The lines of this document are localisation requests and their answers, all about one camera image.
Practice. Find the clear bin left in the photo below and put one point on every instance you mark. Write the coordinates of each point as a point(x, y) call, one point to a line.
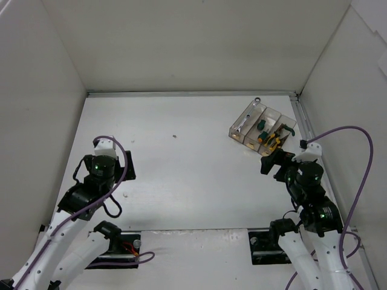
point(240, 136)

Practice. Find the green handled cutters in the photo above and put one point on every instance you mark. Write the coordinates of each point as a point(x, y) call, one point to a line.
point(283, 132)

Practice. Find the clear bin right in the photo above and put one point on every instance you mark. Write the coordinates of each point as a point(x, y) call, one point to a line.
point(282, 119)

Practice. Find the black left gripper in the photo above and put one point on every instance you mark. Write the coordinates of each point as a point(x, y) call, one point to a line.
point(129, 166)

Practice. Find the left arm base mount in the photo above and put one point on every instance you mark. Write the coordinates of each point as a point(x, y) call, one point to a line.
point(120, 253)

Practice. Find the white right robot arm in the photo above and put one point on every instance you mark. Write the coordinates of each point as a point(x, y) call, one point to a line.
point(301, 173)

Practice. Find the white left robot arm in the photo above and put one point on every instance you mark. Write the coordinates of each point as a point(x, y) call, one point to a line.
point(107, 168)

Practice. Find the clear bin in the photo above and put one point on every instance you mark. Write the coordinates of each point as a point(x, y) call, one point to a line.
point(271, 116)
point(282, 119)
point(240, 136)

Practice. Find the clear bin middle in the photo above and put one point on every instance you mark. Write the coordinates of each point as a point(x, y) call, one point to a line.
point(271, 116)

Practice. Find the large silver ratchet wrench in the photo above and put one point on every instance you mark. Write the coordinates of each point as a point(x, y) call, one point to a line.
point(256, 102)

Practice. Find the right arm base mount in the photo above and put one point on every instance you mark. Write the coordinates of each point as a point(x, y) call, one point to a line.
point(263, 250)

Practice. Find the yellow pliers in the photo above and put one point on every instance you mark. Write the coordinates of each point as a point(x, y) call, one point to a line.
point(271, 144)

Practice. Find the stubby green screwdriver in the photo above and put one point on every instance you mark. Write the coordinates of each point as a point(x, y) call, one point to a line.
point(261, 125)

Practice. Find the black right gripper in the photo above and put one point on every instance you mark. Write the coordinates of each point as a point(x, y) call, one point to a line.
point(279, 163)

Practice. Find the green orange screwdriver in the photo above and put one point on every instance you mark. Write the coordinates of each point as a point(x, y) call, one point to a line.
point(263, 136)

